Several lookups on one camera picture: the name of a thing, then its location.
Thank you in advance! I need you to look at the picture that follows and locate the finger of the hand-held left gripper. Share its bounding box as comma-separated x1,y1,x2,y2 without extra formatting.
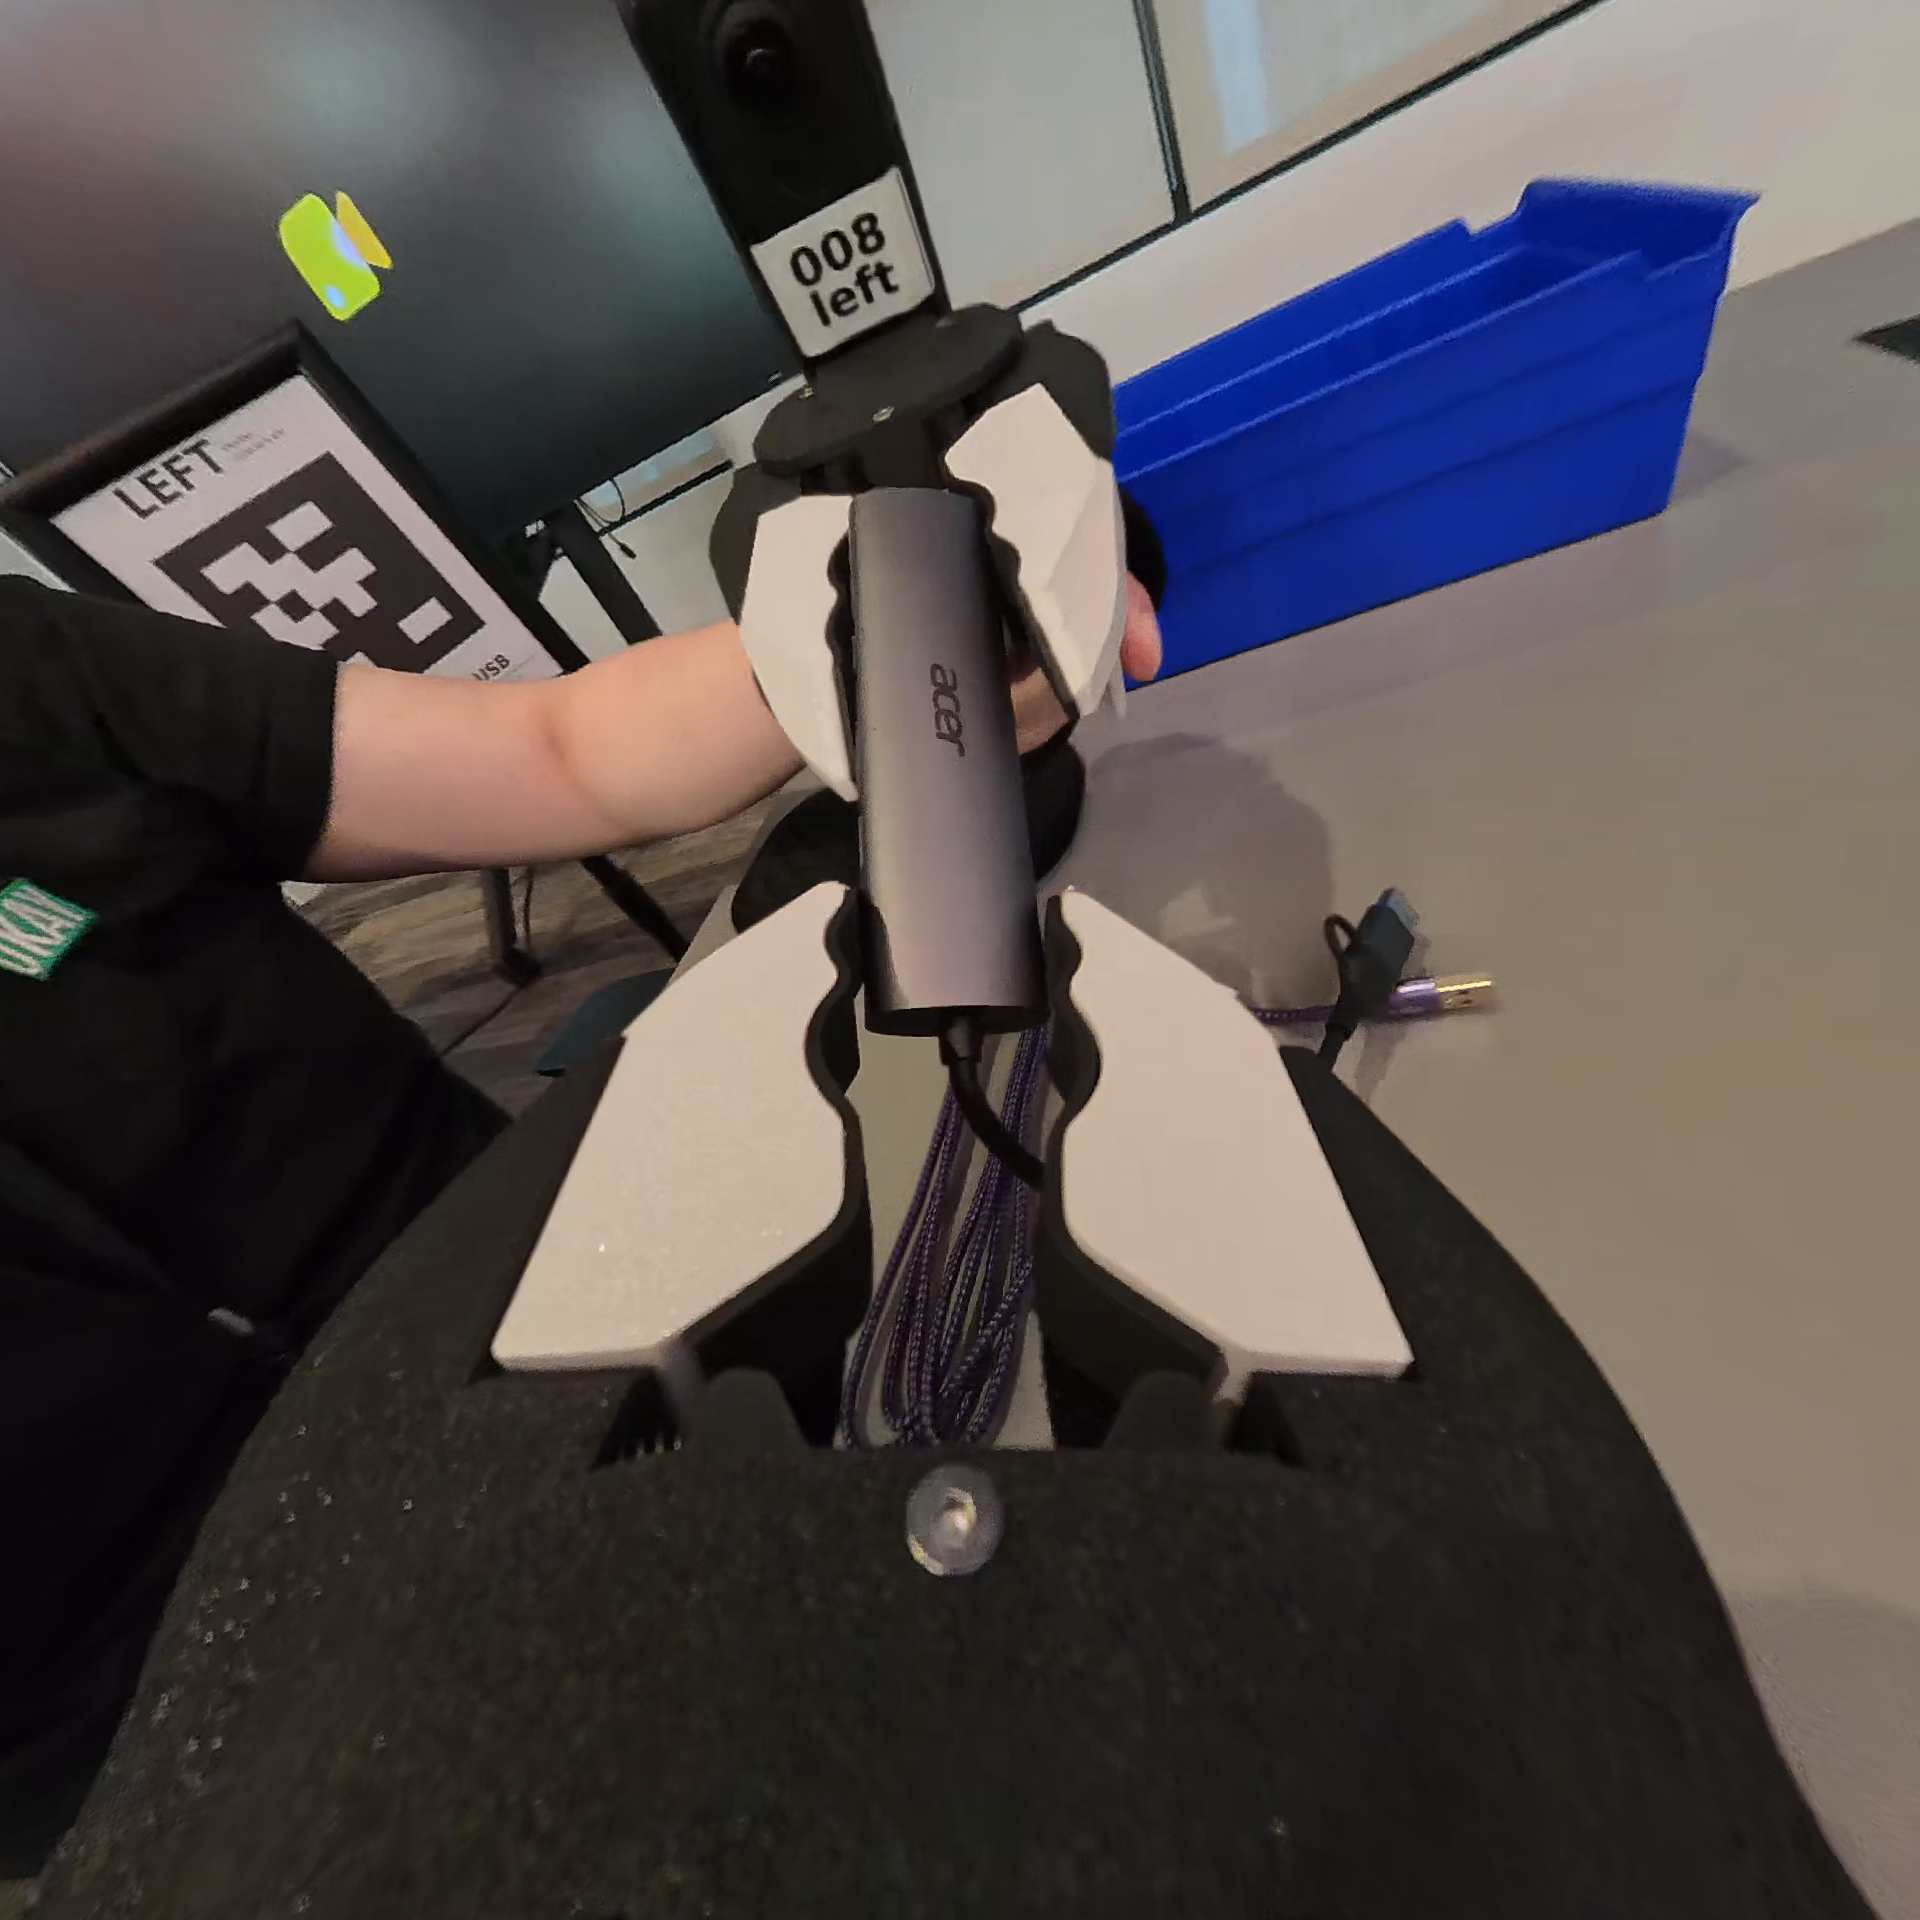
733,489,866,801
947,378,1131,724

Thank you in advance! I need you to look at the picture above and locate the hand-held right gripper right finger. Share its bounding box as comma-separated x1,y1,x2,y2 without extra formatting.
1033,886,1419,1381

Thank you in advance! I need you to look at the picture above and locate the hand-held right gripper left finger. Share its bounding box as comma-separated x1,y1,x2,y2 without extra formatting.
488,881,877,1378

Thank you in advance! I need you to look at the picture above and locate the grey usb hub with cable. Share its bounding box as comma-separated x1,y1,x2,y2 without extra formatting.
845,487,1431,1188

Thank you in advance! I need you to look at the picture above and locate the purple braided usb cable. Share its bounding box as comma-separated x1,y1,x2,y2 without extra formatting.
834,972,1499,1455

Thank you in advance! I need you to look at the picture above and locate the blue plastic bin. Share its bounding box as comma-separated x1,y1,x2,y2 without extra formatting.
1109,178,1761,687

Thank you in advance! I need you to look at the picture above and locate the black mesh elbow pad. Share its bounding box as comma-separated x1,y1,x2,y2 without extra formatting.
743,741,1092,907

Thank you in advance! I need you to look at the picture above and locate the person's left forearm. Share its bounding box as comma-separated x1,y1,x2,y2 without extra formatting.
305,606,799,886

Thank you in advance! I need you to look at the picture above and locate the person's left hand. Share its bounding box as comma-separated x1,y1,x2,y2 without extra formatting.
1008,575,1168,754

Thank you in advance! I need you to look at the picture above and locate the window with white blinds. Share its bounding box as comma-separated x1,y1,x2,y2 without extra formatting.
862,0,1597,309

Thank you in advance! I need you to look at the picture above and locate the large black monitor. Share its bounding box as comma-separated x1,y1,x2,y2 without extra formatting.
0,0,808,530

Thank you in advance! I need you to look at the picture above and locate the framed marker sign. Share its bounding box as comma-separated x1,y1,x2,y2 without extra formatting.
0,319,566,687

